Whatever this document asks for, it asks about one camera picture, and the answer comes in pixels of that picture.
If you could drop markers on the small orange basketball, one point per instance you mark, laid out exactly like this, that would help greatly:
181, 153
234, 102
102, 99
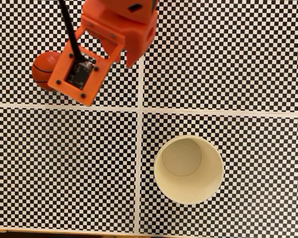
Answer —
43, 72

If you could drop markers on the cream paper cup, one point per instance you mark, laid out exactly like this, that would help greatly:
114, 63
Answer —
188, 183

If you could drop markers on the checkerboard paper sheet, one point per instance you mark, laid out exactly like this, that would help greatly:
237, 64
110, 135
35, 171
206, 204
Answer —
15, 24
262, 148
64, 173
213, 49

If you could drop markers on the orange camera mount with board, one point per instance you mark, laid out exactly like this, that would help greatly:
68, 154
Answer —
94, 84

